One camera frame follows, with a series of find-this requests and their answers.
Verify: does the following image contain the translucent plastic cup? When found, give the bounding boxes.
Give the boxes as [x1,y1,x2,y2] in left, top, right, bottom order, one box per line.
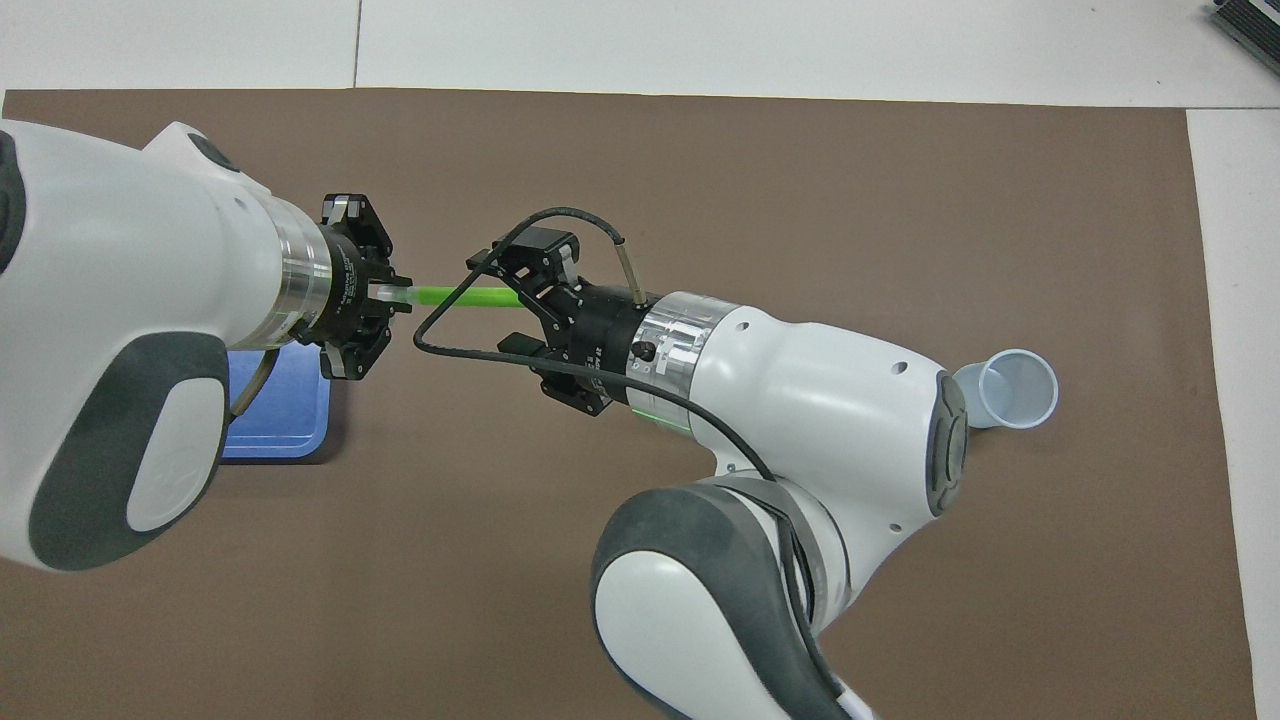
[948,348,1059,431]

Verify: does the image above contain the blue plastic tray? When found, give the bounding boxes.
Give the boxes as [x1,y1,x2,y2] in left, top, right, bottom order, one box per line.
[222,345,333,461]

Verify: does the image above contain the green highlighter pen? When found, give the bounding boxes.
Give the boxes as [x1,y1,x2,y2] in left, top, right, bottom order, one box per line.
[378,284,526,309]

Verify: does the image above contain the grey ridged device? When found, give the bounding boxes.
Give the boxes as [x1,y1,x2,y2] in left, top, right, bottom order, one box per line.
[1210,0,1280,61]

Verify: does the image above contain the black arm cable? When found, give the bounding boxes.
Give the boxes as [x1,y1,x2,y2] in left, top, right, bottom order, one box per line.
[413,207,851,720]
[232,345,281,419]

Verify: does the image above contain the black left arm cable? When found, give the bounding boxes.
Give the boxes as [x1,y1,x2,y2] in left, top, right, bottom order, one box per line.
[232,345,281,419]

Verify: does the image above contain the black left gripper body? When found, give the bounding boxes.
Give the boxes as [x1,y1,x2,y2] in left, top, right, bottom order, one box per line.
[322,228,396,346]

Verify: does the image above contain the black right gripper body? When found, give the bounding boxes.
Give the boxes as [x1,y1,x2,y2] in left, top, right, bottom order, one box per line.
[545,280,651,401]

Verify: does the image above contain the brown table mat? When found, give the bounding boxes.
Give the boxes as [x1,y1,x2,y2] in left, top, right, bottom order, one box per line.
[0,88,1259,720]

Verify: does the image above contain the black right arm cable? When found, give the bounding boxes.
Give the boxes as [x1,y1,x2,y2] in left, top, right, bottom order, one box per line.
[413,207,851,720]

